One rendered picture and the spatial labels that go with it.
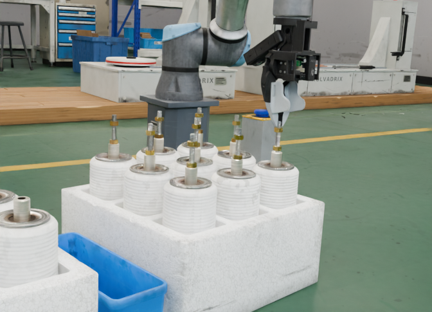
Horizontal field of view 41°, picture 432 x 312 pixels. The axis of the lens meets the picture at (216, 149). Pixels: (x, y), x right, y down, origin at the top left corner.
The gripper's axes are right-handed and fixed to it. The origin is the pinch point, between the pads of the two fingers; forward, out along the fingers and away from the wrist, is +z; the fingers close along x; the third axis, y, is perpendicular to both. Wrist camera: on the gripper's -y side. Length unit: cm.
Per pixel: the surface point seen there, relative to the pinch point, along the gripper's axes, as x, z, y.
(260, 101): 174, 28, -188
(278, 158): -0.5, 7.8, 1.7
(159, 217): -26.6, 16.9, -1.7
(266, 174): -4.3, 10.4, 2.5
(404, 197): 84, 35, -21
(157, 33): 288, -7, -484
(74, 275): -50, 17, 13
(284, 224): -4.8, 18.8, 8.9
